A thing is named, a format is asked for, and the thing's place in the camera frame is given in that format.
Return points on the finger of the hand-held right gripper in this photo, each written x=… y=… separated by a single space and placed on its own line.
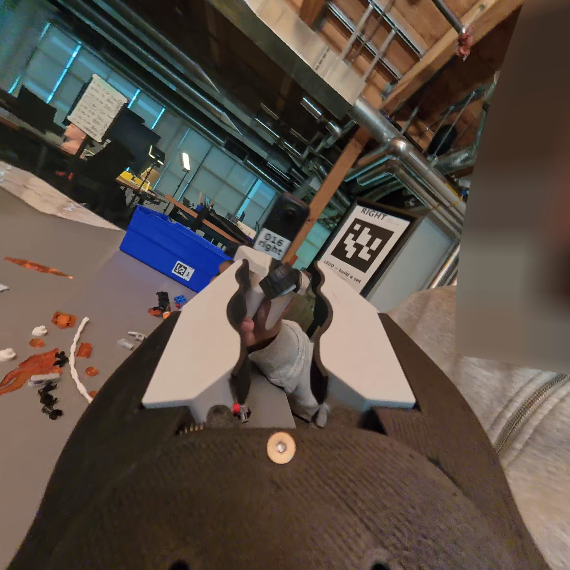
x=254 y=262
x=305 y=283

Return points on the black lego tire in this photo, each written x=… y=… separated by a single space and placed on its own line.
x=278 y=280

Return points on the black lego motorcycle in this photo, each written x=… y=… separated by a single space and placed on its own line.
x=242 y=412

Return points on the silver metal bar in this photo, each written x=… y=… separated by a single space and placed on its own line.
x=445 y=267

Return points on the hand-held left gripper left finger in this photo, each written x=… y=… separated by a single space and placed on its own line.
x=196 y=356

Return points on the orange lego wedge plates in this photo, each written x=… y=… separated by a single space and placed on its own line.
x=63 y=319

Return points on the orange rectangular lego tile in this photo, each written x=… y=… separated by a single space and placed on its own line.
x=83 y=349

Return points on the wooden post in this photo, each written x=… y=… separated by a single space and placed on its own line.
x=334 y=182

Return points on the orange lego flame piece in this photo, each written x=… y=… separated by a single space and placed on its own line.
x=31 y=367

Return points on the grey lego wing piece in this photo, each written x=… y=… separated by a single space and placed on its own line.
x=137 y=335

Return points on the orange lego round plates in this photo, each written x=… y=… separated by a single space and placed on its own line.
x=37 y=343

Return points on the small light grey lego plate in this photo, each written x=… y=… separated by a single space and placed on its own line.
x=43 y=380

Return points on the black office chair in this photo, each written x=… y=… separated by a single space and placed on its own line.
x=102 y=164

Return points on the white panel light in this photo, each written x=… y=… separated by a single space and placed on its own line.
x=185 y=161

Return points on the person's right hand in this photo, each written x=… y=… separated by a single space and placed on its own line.
x=260 y=329

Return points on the pale mannequin head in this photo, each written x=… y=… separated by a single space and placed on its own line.
x=73 y=138

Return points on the wooden desk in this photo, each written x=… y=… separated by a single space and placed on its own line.
x=191 y=213

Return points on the blue plastic bin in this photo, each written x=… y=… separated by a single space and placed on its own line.
x=164 y=245

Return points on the orange flame minifigure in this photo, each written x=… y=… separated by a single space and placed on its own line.
x=159 y=305

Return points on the grey lego connector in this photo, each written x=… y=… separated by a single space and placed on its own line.
x=125 y=343

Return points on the yellow box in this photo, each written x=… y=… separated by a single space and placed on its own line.
x=133 y=176

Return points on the red blue minifigure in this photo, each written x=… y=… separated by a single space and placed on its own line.
x=179 y=300

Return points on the printed paper sheet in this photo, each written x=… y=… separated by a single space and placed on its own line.
x=44 y=200

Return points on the metal ceiling duct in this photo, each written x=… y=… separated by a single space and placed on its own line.
x=414 y=156

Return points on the white wall chart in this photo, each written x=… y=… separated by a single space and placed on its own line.
x=98 y=107

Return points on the long orange lego flame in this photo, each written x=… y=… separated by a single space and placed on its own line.
x=38 y=267

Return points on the framed marker sign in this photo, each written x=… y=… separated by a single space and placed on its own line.
x=365 y=240

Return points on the person's grey sweater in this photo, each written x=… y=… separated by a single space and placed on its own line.
x=490 y=423

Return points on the black monitor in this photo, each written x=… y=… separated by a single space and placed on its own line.
x=133 y=133

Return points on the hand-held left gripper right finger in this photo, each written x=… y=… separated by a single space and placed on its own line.
x=369 y=356

